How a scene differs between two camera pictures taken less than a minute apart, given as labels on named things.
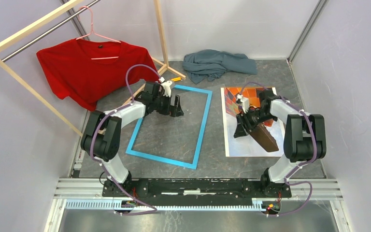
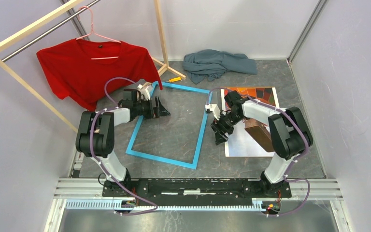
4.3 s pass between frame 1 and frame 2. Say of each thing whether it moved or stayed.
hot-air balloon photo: stayed
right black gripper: moved
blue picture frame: stayed
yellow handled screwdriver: stayed
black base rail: stayed
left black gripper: moved
